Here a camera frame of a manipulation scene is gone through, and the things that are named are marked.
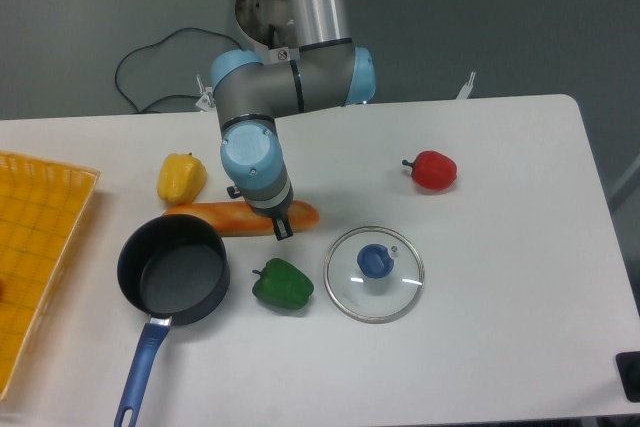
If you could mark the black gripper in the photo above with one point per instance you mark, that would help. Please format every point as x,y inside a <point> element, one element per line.
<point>273,203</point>

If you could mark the long orange bread loaf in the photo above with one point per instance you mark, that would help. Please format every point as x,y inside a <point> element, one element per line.
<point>236,219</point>

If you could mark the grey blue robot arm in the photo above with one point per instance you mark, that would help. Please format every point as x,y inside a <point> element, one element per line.
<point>250,95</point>

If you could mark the green bell pepper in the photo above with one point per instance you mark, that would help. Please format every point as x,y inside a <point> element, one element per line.
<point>281,284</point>

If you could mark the glass pot lid blue knob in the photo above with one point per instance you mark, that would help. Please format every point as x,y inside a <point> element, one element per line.
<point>373,274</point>

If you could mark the yellow bell pepper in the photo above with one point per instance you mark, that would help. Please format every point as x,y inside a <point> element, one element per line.
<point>181,179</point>

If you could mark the red bell pepper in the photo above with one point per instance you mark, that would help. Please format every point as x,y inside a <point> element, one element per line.
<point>432,170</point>

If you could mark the yellow plastic basket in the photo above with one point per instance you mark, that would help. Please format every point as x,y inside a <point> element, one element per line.
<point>42,204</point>

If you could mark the black corner device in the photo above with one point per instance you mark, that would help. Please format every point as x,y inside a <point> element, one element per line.
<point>628,364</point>

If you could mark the black saucepan blue handle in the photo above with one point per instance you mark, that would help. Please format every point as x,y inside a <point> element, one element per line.
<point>173,268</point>

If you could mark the white metal bracket left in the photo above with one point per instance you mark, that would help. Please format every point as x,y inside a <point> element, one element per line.
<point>205,102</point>

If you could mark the white metal bracket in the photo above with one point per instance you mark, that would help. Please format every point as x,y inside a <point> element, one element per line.
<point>205,102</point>
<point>467,88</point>

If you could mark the white metal bracket right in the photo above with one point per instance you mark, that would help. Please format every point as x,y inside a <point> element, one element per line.
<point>467,88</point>

